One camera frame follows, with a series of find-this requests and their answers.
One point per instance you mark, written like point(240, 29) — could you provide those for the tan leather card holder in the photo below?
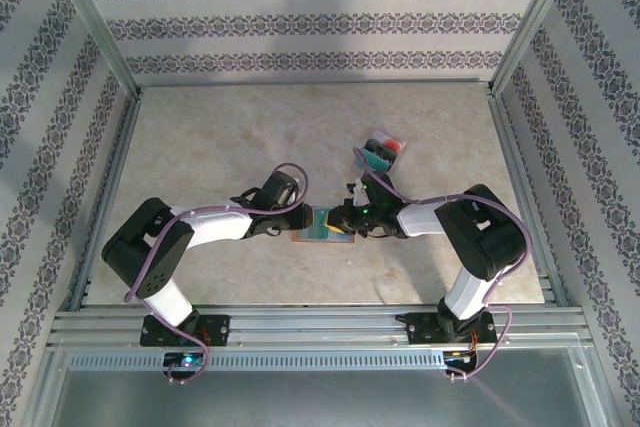
point(300, 237)

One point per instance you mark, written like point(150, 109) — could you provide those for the red white plastic card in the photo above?
point(392, 146)

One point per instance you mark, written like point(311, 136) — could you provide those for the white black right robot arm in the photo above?
point(420, 219)

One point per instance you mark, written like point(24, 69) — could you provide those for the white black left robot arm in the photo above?
point(215, 224)

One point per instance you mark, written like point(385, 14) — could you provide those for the clear acrylic card box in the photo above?
point(398, 159)

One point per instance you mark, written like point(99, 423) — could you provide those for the controller board with LED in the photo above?
point(457, 357)
point(187, 360)

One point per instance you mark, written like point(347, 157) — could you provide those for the grey sheet metal tray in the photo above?
point(300, 402)

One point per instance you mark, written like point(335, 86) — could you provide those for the wide aluminium base rail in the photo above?
point(310, 327)

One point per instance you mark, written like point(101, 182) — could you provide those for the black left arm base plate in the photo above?
point(220, 329)

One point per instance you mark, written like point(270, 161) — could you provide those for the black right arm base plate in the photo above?
point(417, 329)

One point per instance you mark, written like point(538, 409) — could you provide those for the thin aluminium cross rail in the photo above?
point(310, 82)

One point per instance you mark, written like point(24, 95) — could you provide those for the aluminium side rail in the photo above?
point(525, 197)
point(107, 197)

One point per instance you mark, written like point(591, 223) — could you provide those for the aluminium frame post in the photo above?
point(95, 22)
point(534, 22)

